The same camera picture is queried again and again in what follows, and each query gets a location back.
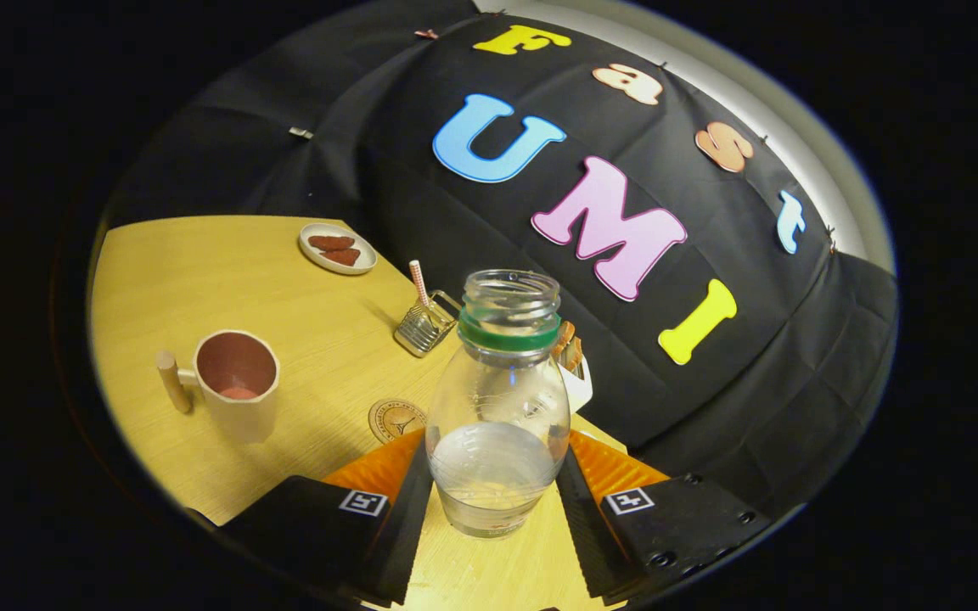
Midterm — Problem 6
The clear plastic juice bottle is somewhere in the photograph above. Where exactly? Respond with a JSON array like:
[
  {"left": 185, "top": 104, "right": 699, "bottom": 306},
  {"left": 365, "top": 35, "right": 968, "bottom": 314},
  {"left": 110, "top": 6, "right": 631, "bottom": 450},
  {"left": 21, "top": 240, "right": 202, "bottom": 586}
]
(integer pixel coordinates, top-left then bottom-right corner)
[{"left": 424, "top": 269, "right": 572, "bottom": 540}]

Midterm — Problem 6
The white toaster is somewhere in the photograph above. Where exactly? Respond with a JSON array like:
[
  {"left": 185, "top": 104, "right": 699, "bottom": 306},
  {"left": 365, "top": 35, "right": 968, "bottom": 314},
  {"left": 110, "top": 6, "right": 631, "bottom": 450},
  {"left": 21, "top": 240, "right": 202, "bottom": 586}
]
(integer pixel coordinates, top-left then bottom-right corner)
[{"left": 559, "top": 352, "right": 594, "bottom": 414}]

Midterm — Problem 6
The round wooden coaster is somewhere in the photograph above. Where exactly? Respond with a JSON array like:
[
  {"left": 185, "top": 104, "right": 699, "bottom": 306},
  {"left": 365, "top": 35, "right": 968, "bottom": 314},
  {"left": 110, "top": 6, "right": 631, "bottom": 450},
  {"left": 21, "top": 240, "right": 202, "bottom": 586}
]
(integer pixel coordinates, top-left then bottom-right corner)
[{"left": 368, "top": 399, "right": 428, "bottom": 445}]

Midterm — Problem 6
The wooden table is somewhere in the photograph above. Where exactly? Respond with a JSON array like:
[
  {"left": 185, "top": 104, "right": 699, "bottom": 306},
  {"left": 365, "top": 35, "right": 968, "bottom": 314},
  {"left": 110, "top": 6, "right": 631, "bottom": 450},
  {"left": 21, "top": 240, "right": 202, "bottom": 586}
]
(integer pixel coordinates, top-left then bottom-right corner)
[{"left": 90, "top": 215, "right": 630, "bottom": 611}]

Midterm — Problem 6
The wire straw holder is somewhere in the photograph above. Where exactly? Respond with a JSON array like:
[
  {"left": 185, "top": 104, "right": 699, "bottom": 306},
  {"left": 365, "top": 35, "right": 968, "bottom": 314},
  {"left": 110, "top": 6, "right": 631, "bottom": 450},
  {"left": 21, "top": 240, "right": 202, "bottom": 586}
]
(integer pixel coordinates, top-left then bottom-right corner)
[{"left": 393, "top": 290, "right": 463, "bottom": 358}]

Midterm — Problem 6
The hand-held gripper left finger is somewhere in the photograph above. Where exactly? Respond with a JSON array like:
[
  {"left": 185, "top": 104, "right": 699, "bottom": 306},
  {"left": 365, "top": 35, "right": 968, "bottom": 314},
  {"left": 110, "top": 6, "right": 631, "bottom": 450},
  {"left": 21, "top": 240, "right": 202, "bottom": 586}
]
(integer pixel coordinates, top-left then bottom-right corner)
[{"left": 188, "top": 427, "right": 435, "bottom": 608}]

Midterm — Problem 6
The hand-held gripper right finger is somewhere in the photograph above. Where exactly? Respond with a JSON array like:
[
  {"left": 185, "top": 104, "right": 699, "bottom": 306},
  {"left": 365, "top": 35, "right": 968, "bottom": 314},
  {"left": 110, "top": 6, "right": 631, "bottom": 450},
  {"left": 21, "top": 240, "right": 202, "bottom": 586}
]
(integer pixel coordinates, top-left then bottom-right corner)
[{"left": 555, "top": 429, "right": 772, "bottom": 605}]

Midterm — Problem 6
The black backdrop cloth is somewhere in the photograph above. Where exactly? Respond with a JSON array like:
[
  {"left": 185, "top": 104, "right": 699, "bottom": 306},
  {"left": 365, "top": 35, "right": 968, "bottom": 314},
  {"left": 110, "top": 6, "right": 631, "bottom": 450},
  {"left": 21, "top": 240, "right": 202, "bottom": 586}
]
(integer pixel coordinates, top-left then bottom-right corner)
[{"left": 103, "top": 0, "right": 899, "bottom": 519}]

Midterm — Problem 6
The cream cup with wooden handle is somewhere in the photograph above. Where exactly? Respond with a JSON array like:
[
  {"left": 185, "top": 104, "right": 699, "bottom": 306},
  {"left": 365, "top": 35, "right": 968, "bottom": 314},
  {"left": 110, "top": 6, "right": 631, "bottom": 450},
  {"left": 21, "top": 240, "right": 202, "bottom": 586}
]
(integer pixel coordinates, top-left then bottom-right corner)
[{"left": 155, "top": 330, "right": 281, "bottom": 445}]

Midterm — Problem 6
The white round plate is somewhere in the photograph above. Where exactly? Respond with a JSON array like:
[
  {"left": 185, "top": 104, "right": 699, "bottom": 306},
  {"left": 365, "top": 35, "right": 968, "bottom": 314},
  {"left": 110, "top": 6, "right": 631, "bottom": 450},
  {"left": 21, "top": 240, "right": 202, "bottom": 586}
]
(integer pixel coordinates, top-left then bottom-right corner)
[{"left": 298, "top": 222, "right": 378, "bottom": 276}]

